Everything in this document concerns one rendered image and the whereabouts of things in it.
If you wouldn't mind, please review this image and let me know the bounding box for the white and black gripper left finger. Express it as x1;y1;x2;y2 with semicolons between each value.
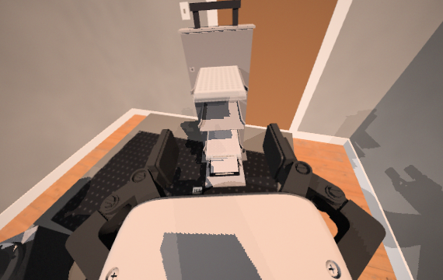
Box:
65;129;180;280

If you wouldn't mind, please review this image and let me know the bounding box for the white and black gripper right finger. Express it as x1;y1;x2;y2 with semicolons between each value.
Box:
263;123;386;280

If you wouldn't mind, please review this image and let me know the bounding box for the beige microplate with label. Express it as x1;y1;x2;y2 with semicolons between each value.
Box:
193;65;246;103
206;130;242;160

